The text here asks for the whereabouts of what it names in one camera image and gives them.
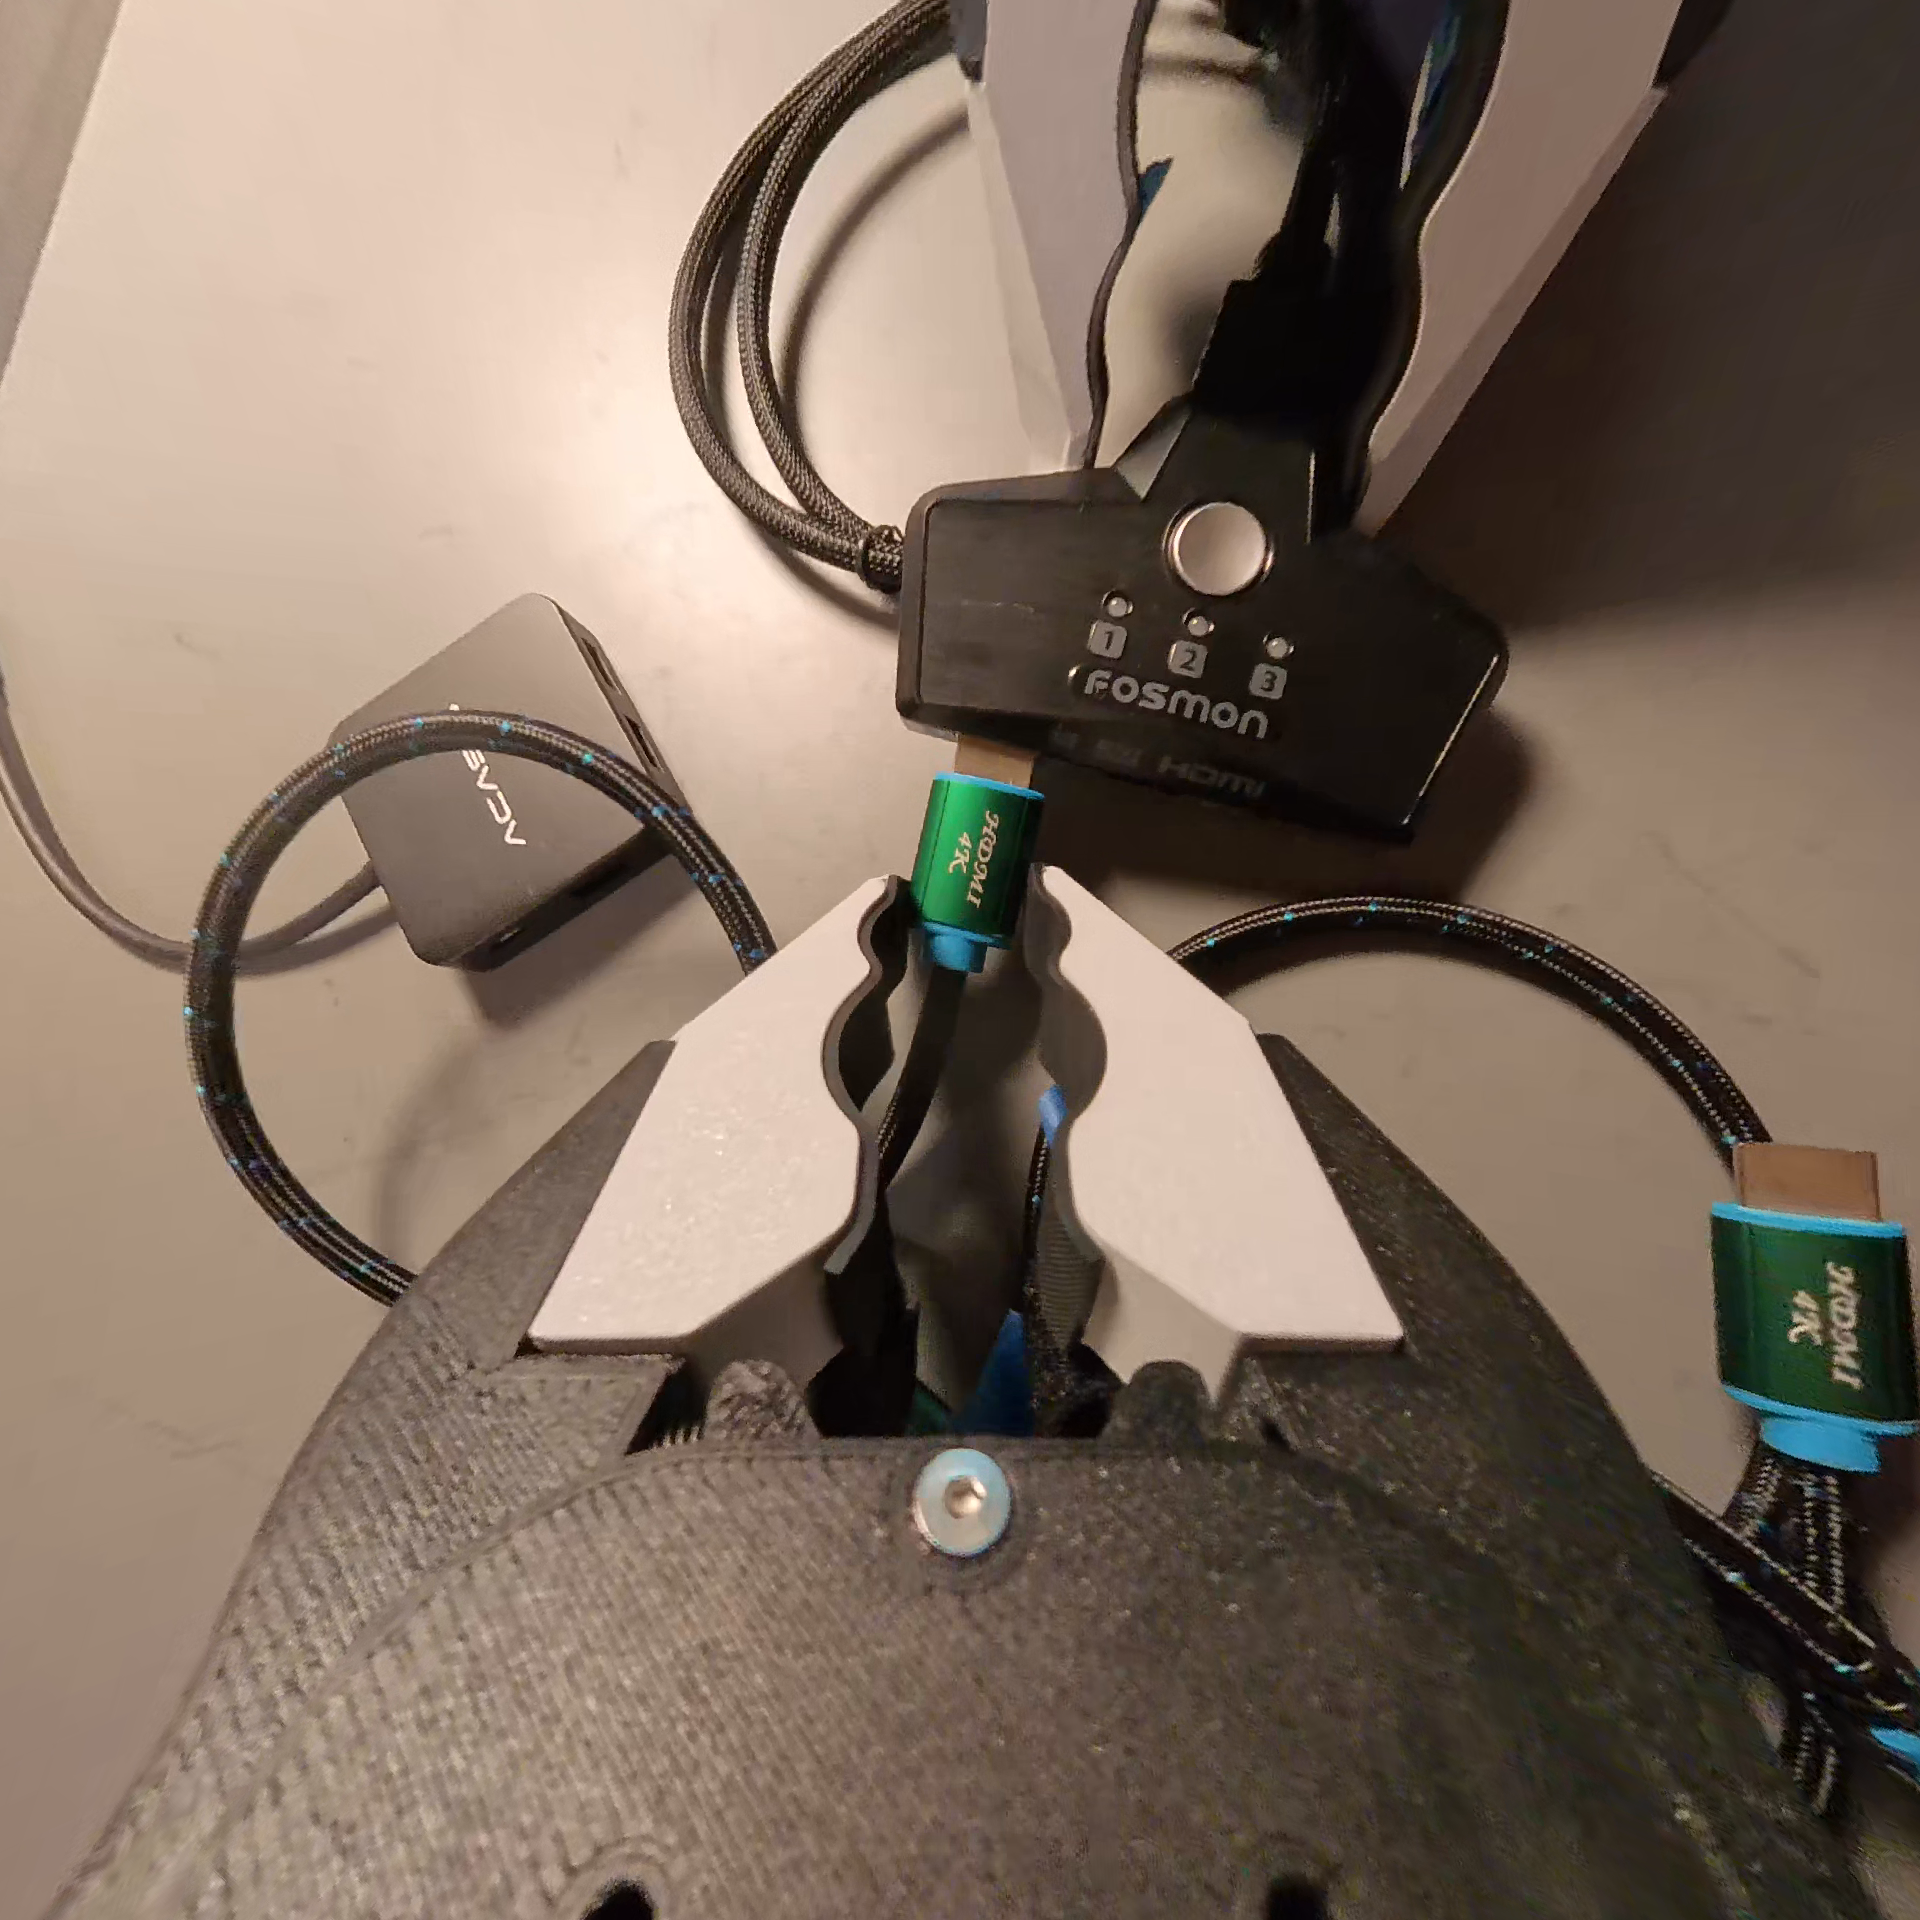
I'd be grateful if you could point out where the grey hub cable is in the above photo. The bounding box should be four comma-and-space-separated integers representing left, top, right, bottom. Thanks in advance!
0, 674, 408, 962

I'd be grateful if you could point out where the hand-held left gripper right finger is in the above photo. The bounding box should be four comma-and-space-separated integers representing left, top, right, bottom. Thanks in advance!
1025, 862, 1408, 1408

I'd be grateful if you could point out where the black braided switch cable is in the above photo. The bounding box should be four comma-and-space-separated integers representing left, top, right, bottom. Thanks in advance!
669, 0, 1353, 590

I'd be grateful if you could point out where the black hdmi switch box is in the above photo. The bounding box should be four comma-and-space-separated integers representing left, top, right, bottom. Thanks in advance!
897, 405, 1509, 841

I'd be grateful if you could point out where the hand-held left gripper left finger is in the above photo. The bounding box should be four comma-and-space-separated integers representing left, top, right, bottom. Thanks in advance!
526, 878, 917, 1373

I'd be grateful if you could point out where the dark grey usb hub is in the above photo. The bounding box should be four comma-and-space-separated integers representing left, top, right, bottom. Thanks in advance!
328, 593, 702, 973

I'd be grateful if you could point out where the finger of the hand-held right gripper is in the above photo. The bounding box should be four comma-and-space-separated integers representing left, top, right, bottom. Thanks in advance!
1341, 0, 1683, 530
968, 0, 1202, 472

